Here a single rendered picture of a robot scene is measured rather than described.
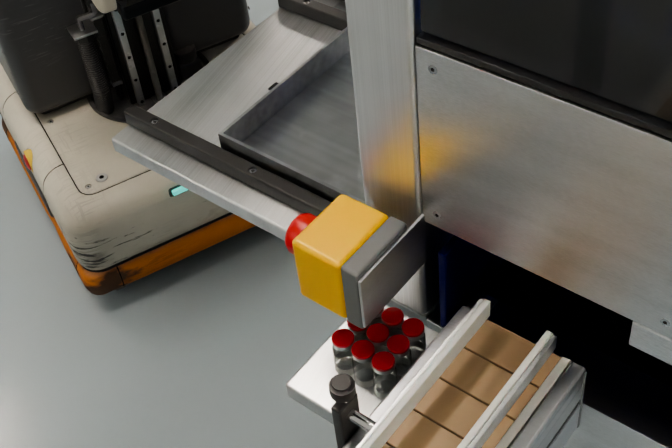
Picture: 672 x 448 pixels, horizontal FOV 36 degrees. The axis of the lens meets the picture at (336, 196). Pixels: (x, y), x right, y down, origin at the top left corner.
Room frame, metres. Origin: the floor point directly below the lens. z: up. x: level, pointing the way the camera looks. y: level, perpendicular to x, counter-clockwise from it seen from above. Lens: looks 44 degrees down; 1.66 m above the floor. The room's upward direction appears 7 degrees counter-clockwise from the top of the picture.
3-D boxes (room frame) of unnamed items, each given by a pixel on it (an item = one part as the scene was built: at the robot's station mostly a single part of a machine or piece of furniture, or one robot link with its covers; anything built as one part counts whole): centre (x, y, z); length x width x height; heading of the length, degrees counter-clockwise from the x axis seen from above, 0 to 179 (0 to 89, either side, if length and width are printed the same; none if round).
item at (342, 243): (0.60, -0.01, 0.99); 0.08 x 0.07 x 0.07; 47
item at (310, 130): (0.86, -0.09, 0.90); 0.34 x 0.26 x 0.04; 47
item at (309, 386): (0.56, -0.03, 0.87); 0.14 x 0.13 x 0.02; 47
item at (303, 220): (0.63, 0.03, 0.99); 0.04 x 0.04 x 0.04; 47
